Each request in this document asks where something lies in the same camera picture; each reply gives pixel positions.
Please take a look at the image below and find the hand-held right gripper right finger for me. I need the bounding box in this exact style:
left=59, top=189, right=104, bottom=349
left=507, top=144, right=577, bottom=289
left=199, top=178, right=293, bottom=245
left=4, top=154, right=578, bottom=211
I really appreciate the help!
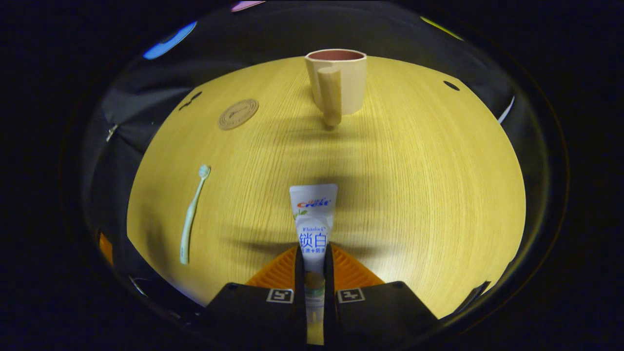
left=324, top=244, right=439, bottom=347

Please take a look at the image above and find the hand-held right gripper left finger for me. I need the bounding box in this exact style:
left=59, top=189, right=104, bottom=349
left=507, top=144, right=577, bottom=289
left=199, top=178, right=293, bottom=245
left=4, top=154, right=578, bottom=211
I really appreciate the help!
left=205, top=244, right=308, bottom=347

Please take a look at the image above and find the beige cup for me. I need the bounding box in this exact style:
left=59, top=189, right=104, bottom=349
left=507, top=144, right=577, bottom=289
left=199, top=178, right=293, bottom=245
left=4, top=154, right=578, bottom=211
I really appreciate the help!
left=305, top=49, right=367, bottom=128

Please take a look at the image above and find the white cable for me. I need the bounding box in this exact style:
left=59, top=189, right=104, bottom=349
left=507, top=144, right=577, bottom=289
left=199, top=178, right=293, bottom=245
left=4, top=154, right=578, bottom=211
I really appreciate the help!
left=497, top=96, right=515, bottom=124

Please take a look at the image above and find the pale green toothbrush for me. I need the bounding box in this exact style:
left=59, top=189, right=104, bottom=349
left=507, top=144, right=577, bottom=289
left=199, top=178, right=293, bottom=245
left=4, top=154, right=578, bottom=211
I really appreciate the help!
left=179, top=164, right=211, bottom=265

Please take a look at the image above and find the black backdrop cloth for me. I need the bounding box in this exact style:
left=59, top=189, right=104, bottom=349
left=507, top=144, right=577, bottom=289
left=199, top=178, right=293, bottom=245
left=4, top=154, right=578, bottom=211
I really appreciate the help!
left=80, top=2, right=542, bottom=312

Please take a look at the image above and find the white toothpaste tube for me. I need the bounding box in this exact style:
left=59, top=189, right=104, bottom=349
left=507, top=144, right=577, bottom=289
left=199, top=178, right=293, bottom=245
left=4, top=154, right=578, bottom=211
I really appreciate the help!
left=289, top=184, right=338, bottom=344

